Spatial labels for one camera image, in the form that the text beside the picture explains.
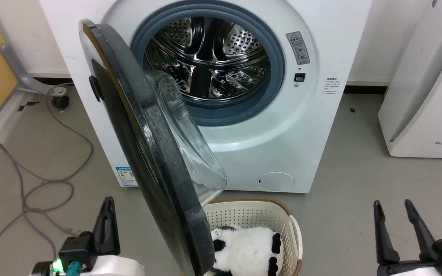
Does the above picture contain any black and white panda plush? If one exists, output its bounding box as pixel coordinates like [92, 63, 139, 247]
[209, 225, 283, 276]

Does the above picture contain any grey-blue rubber door gasket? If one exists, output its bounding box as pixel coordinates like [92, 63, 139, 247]
[130, 1, 286, 127]

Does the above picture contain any grey drain hose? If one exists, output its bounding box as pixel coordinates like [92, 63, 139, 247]
[0, 43, 54, 95]

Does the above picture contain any grey warning sticker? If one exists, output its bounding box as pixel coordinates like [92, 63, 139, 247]
[285, 31, 310, 66]

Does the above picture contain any black round washer door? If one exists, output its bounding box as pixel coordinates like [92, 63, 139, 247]
[78, 19, 228, 276]

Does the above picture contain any white front-load washing machine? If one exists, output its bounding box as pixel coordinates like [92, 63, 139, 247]
[39, 0, 373, 194]

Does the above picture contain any cream plastic laundry basket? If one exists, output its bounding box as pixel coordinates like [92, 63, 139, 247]
[201, 197, 303, 276]

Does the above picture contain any white air purifier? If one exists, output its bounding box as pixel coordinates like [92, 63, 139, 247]
[378, 0, 442, 159]

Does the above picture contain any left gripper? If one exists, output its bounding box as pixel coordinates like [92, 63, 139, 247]
[30, 197, 145, 276]

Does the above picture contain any blue energy label sticker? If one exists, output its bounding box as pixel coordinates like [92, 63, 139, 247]
[115, 166, 139, 188]

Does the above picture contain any steel washer drum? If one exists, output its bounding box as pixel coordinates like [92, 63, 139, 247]
[144, 17, 272, 102]

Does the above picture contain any thin grey cable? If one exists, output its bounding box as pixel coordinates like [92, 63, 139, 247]
[0, 82, 94, 276]

